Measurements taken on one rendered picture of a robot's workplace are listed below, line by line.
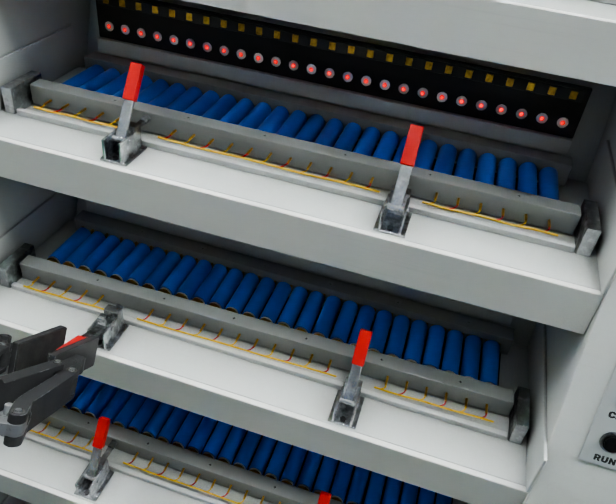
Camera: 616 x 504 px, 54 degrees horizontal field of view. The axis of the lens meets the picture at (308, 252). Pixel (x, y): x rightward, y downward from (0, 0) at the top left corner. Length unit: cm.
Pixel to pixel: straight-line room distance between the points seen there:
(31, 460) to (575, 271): 65
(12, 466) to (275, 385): 36
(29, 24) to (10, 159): 16
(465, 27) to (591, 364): 29
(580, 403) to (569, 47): 29
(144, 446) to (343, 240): 39
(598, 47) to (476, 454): 37
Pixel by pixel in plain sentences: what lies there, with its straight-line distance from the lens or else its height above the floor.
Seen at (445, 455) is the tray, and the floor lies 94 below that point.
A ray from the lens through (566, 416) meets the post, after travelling 59.
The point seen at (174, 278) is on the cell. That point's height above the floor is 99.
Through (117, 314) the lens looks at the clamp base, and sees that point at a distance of 68.
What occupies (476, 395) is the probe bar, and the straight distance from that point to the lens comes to 65.
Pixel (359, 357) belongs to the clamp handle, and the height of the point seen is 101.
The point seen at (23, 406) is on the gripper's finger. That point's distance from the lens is 49.
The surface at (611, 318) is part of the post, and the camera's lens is 55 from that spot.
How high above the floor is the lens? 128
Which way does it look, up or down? 19 degrees down
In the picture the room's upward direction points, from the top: 11 degrees clockwise
